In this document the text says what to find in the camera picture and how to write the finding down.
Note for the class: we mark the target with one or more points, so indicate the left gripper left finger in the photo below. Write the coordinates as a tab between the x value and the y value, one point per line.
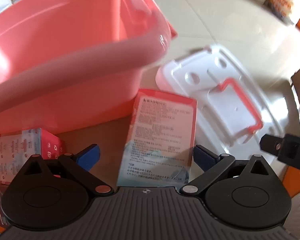
83	161

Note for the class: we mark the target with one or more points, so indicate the tall red blind box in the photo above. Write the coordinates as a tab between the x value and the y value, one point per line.
158	150

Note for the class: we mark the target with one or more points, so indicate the large pink figure box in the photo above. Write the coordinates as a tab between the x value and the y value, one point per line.
17	147

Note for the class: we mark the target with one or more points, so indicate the orange printed snack bag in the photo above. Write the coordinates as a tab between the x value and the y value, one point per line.
283	9

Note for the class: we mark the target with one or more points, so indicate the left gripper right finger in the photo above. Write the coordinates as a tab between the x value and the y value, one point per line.
214	165

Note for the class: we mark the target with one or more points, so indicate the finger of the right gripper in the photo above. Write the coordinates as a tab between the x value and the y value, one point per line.
272	144

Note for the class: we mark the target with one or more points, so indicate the pink plastic storage bin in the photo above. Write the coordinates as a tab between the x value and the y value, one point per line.
69	64

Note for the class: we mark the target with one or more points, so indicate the white bin lid red handle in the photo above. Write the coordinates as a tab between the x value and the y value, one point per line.
233	113

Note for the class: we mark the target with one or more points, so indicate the orange right slipper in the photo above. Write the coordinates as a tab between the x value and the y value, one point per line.
291	181

